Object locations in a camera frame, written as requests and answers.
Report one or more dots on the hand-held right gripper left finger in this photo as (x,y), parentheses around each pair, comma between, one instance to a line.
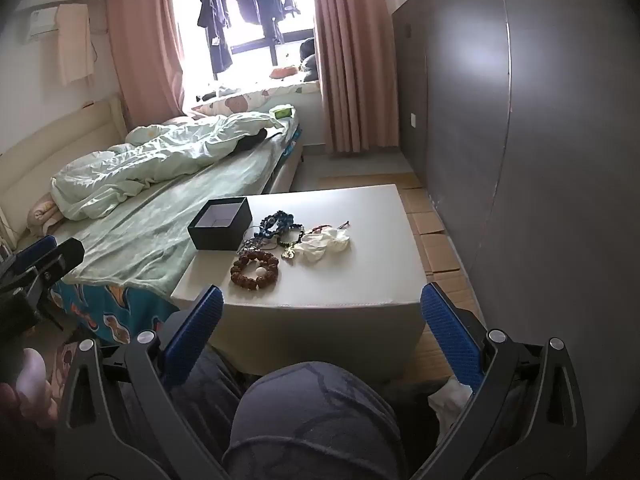
(197,332)

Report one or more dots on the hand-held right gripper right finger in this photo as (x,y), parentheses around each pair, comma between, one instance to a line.
(447,340)

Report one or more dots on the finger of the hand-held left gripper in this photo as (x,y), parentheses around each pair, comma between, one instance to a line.
(62,257)
(32,254)

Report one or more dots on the black jewelry box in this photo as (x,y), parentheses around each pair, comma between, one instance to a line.
(220,240)

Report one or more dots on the gold pendant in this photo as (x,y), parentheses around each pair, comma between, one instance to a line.
(287,253)

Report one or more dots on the white fabric scrunchie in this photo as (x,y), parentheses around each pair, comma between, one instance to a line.
(320,247)

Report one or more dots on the person's left hand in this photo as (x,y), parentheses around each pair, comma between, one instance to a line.
(30,367)

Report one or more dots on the pink pillow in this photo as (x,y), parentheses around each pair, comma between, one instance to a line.
(45,215)

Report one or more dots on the white cloth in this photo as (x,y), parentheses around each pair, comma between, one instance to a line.
(450,402)

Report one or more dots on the blue printed mattress cover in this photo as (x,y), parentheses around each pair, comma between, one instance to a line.
(105,315)

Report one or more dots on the bed with green sheet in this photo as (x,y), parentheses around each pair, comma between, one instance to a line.
(150,230)

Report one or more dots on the flattened cardboard sheets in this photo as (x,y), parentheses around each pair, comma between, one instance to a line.
(435,240)

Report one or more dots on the cream bed headboard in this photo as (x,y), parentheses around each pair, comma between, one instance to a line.
(55,145)

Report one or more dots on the white low table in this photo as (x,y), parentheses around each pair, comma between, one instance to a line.
(350,280)

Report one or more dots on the light green duvet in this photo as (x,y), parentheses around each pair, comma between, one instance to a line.
(150,160)

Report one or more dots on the cream bed base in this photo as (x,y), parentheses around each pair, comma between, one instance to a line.
(287,170)

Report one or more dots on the black cloth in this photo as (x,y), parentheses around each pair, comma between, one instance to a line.
(250,141)

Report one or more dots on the pink hanging towel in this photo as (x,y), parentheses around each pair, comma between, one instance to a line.
(75,45)

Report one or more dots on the pink curtain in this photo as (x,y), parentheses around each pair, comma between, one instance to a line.
(350,60)
(145,50)

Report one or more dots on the white air conditioner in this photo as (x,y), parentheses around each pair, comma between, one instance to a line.
(40,22)

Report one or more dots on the green box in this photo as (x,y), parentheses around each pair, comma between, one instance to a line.
(282,111)

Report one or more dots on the printed windowsill cushion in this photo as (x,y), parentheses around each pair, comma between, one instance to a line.
(250,100)

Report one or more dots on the orange cloth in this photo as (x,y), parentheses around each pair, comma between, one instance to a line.
(282,71)

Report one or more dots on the black bag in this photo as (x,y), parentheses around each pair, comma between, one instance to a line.
(310,57)

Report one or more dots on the white wall socket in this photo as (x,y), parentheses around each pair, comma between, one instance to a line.
(413,120)

